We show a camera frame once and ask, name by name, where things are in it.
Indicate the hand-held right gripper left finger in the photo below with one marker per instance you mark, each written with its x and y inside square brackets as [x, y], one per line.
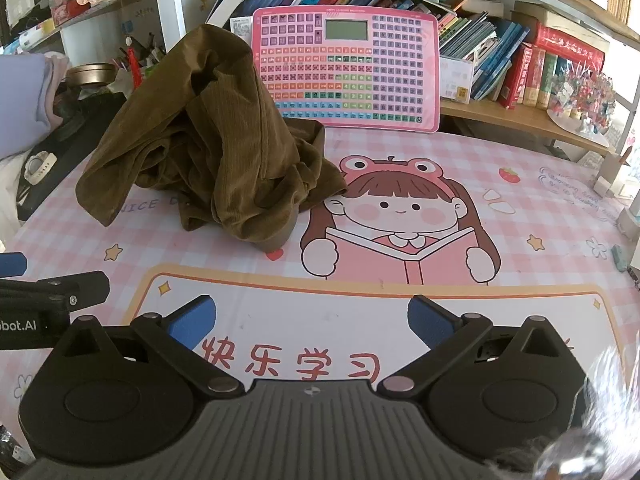
[192, 319]

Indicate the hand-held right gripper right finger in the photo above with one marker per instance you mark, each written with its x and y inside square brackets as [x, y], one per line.
[430, 322]

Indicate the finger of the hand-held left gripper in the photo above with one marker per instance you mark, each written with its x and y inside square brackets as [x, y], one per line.
[12, 264]

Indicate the white cloth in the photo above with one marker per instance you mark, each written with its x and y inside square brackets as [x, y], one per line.
[10, 200]

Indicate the white wristwatch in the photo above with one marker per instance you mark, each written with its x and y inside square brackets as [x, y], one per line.
[40, 166]

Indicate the pink cartoon desk mat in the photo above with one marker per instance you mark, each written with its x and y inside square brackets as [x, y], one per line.
[525, 260]

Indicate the black bag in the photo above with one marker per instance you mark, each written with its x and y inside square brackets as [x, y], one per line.
[75, 130]

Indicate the lilac folded cloth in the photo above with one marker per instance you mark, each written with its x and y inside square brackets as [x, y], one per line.
[25, 100]

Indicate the shiny silver bead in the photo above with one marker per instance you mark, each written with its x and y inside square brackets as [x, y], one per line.
[570, 455]

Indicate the white fluffy sleeve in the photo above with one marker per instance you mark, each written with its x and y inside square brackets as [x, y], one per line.
[615, 410]

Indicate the gold round tin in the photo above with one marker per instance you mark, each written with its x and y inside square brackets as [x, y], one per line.
[90, 74]

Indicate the white paper box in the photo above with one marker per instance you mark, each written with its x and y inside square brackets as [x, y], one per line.
[457, 80]

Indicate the pen holder with pens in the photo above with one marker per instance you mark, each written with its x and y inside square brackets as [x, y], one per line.
[150, 55]

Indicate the pink button learning pad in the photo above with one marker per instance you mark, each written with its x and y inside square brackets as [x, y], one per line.
[390, 70]

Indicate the red thick dictionary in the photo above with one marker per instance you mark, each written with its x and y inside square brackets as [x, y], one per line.
[517, 77]

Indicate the figurine display plate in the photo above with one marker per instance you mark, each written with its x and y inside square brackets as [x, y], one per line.
[585, 105]

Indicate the row of colourful books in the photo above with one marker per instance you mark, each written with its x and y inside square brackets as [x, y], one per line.
[480, 45]

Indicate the white shelf unit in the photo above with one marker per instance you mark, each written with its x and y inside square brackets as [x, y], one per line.
[165, 10]

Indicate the red book box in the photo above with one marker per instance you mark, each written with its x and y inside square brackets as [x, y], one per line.
[570, 42]

